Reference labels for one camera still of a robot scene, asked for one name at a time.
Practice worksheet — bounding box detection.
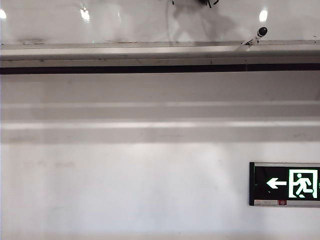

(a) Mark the white glossy whiteboard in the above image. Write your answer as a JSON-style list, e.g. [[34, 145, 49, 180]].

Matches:
[[0, 0, 320, 46]]

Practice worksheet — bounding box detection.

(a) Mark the white marker with black cap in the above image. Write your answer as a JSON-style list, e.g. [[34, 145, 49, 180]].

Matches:
[[240, 26, 269, 47]]

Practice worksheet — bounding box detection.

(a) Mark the green illuminated exit sign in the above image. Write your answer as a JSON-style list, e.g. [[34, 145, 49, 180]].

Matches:
[[248, 161, 320, 208]]

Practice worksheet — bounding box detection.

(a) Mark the aluminium whiteboard tray rail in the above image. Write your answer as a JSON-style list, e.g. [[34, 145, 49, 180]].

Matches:
[[0, 39, 320, 76]]

